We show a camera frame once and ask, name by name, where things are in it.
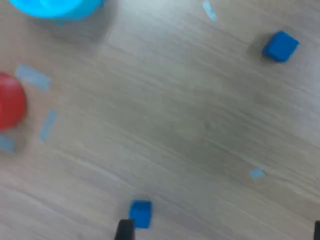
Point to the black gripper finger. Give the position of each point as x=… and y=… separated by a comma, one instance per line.
x=317, y=231
x=125, y=231

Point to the blue foam cube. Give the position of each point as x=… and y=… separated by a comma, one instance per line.
x=141, y=212
x=281, y=46

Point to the red plastic bin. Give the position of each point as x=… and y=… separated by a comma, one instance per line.
x=11, y=102

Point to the blue plastic bin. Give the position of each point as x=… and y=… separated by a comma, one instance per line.
x=57, y=7

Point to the pale blue tape piece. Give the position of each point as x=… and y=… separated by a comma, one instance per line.
x=6, y=144
x=257, y=173
x=33, y=77
x=209, y=10
x=48, y=126

